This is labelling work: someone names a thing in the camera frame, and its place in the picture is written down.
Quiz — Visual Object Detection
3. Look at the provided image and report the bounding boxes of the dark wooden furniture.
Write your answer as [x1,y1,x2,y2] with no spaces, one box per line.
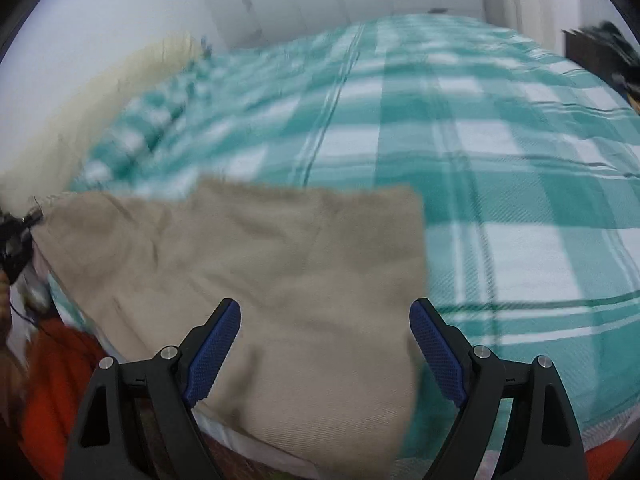
[562,27,640,101]

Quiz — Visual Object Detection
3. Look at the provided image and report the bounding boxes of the dark green clothes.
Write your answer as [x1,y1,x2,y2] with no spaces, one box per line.
[585,20,640,113]

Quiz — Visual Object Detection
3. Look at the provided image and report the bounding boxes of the orange clothing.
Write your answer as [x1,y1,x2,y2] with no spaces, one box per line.
[20,320,121,478]

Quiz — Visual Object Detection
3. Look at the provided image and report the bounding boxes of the khaki pants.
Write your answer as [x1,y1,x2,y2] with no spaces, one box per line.
[32,175,431,480]

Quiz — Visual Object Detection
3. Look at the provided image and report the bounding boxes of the green white plaid blanket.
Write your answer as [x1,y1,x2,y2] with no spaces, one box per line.
[50,14,640,466]

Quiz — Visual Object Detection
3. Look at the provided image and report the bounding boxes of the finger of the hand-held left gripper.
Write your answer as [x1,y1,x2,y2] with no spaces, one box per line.
[0,209,45,232]

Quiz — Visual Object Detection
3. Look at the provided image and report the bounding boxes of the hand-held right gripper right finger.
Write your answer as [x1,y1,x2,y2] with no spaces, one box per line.
[409,298,590,480]

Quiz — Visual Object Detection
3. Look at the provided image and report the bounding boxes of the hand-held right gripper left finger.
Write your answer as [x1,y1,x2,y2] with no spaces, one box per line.
[62,298,242,480]

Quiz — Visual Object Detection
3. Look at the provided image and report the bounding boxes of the white bed sheet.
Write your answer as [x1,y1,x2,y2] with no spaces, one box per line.
[192,402,326,478]

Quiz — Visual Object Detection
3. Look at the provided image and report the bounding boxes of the cream pillow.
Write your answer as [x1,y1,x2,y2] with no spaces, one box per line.
[0,32,207,211]

